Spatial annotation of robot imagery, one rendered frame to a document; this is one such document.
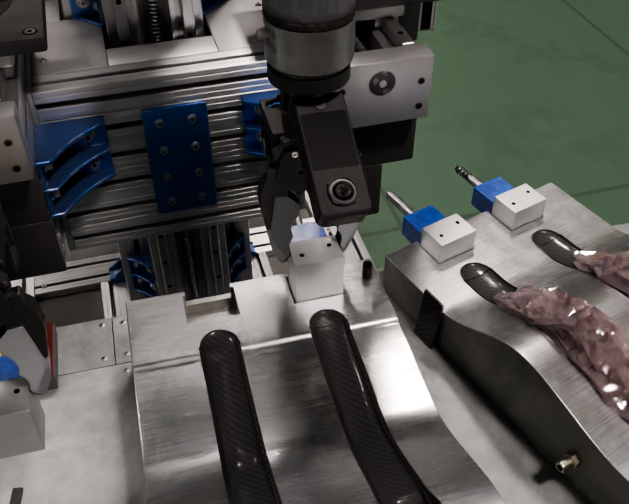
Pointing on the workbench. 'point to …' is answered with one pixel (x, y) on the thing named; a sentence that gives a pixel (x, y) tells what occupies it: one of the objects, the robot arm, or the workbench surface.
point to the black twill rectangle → (428, 318)
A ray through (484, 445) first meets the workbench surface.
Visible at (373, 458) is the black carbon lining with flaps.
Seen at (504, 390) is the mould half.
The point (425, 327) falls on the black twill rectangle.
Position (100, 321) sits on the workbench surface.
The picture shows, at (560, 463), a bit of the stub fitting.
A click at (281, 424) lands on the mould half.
